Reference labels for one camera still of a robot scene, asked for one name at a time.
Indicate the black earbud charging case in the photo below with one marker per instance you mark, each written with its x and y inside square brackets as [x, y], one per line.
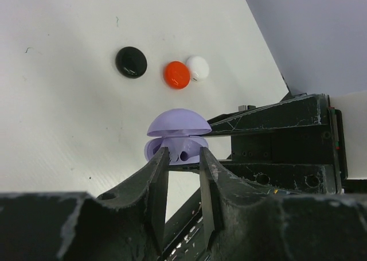
[131, 62]

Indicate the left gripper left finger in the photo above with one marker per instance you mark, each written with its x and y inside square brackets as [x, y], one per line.
[124, 223]

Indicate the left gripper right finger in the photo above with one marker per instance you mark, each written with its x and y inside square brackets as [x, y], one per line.
[243, 223]

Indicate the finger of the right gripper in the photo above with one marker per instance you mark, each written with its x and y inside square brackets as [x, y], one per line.
[303, 111]
[296, 178]

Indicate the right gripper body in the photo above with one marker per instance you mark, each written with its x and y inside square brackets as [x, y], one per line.
[303, 145]

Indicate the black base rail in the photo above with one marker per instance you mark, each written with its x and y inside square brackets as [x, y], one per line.
[184, 233]

